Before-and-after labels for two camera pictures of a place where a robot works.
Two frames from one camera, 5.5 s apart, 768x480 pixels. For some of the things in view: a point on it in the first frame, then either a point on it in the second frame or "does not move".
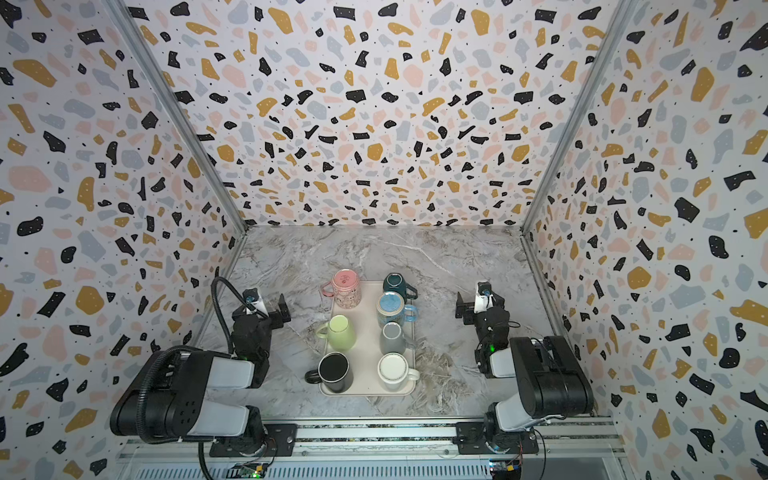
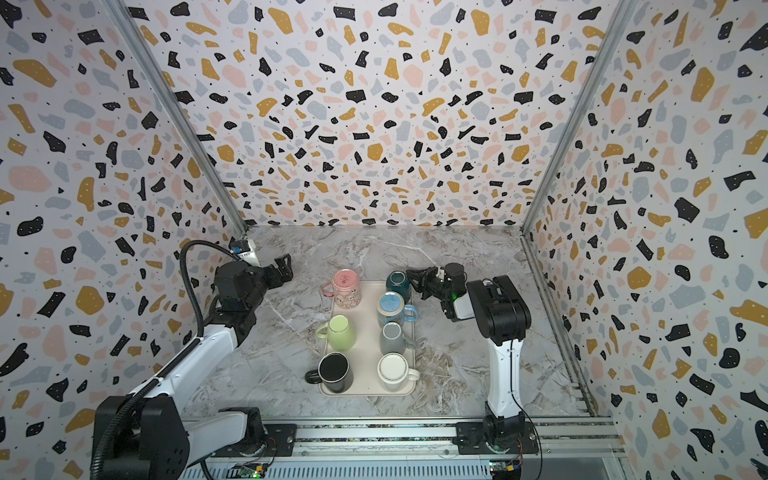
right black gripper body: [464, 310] -> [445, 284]
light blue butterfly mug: [391, 307] does not move
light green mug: [339, 333] does not move
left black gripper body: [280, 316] -> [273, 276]
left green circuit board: [248, 470] does not move
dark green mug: [395, 282] does not move
